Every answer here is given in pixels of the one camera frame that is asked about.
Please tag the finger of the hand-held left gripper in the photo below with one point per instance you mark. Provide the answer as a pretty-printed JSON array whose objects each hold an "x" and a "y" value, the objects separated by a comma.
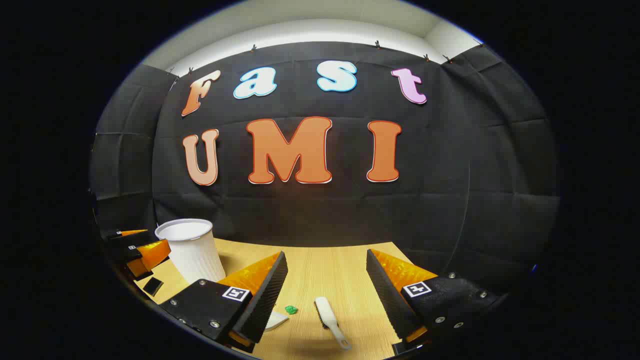
[
  {"x": 112, "y": 234},
  {"x": 150, "y": 252}
]

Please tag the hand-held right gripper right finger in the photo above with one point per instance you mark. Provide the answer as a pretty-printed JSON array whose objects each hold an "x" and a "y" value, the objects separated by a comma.
[{"x": 387, "y": 295}]

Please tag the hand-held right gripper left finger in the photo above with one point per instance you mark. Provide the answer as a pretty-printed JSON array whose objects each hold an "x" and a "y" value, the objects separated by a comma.
[{"x": 265, "y": 295}]

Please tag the green paper ball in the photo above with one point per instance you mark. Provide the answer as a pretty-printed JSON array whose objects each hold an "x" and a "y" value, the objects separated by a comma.
[{"x": 291, "y": 309}]

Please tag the grey dustpan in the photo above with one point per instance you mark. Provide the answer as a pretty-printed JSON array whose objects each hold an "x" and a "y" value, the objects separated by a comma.
[{"x": 276, "y": 321}]

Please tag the white ribbed garbage bin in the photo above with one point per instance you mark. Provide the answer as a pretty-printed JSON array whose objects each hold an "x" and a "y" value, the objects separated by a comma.
[{"x": 192, "y": 255}]

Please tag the wooden desktop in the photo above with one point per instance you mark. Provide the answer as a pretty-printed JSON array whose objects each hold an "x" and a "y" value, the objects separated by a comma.
[{"x": 325, "y": 270}]

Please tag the small white broom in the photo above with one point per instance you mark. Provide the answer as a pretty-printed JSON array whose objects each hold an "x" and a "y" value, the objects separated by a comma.
[{"x": 327, "y": 312}]

